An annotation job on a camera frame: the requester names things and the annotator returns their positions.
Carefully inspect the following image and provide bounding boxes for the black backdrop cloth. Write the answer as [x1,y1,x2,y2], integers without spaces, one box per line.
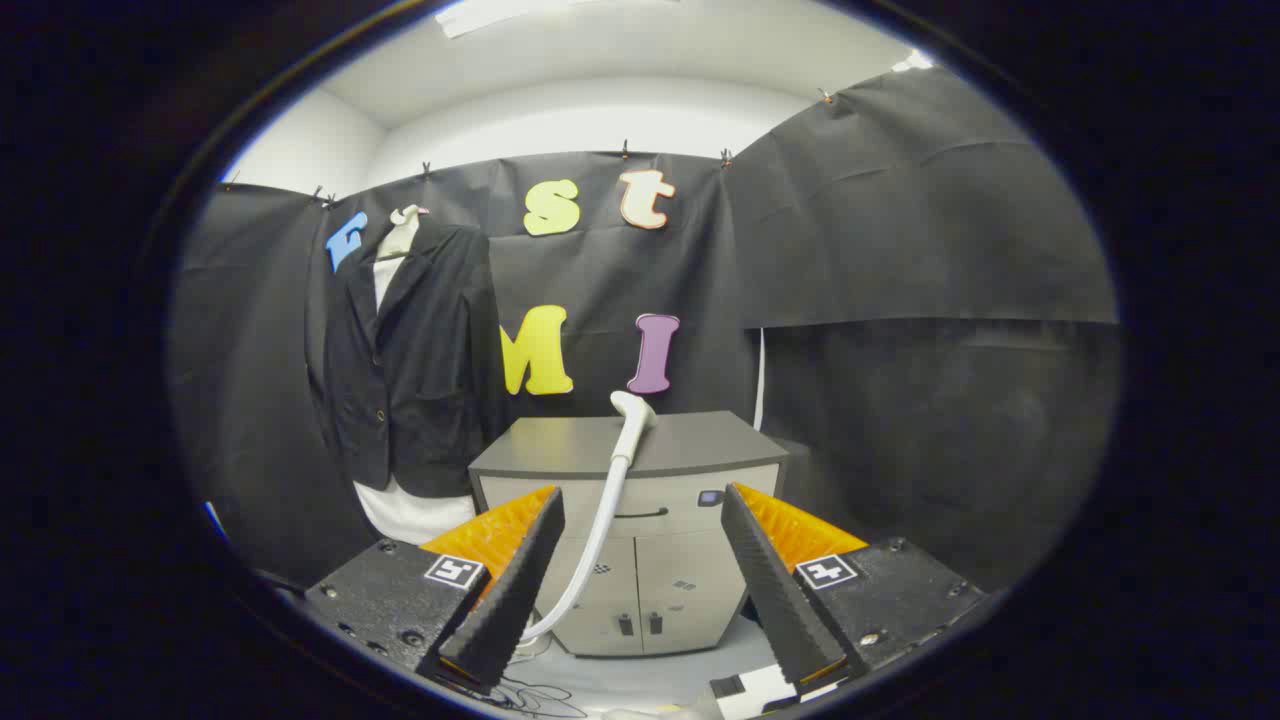
[170,65,1121,601]

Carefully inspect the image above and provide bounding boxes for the white garment steamer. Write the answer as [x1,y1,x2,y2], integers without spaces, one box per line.
[518,390,659,646]

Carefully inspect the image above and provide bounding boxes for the black jacket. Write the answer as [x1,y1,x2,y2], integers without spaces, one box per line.
[305,222,506,498]

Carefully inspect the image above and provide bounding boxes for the long ceiling light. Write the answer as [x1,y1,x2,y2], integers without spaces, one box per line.
[435,0,681,39]

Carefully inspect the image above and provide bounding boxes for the white mannequin torso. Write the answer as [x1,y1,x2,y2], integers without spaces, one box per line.
[352,204,479,547]

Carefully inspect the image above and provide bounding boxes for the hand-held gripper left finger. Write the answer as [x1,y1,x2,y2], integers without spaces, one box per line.
[303,486,566,696]

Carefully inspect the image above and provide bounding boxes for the black floor cables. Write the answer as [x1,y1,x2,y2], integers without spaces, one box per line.
[480,650,591,719]

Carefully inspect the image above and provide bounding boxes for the grey cabinet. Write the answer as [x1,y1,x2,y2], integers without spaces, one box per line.
[468,410,791,658]

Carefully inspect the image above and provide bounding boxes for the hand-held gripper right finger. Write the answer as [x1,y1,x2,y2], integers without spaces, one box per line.
[720,483,986,691]

